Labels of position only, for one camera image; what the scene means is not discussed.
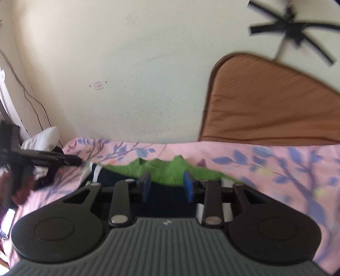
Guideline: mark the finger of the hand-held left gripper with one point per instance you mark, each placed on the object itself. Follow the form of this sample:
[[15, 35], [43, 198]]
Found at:
[[55, 159]]

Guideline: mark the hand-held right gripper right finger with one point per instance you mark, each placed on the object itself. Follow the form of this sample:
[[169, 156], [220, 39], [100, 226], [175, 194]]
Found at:
[[189, 188]]

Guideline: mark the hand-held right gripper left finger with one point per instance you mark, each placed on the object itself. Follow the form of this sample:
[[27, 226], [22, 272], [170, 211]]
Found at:
[[144, 188]]

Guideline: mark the navy and green sweater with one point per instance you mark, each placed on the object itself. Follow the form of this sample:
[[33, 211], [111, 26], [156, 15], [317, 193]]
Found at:
[[164, 169]]

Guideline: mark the white folded cloth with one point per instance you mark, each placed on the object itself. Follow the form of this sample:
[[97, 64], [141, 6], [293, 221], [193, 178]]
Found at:
[[42, 139]]

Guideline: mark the dark red cloth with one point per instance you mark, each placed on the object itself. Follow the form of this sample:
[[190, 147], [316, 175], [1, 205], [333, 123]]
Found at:
[[22, 188]]

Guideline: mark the pink floral bedsheet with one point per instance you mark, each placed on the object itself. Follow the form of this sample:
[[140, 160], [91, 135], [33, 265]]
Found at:
[[265, 172]]

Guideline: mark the brown woven mat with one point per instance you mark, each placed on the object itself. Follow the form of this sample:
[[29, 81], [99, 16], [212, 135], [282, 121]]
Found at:
[[265, 106]]

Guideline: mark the black tape strip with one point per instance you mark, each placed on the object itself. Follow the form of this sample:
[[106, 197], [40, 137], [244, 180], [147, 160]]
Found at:
[[308, 39], [271, 28]]

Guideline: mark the white curved frame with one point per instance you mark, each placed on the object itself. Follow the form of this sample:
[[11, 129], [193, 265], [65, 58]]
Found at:
[[10, 106]]

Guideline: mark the small wall sticker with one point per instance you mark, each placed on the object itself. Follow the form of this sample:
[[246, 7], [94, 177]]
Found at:
[[98, 85]]

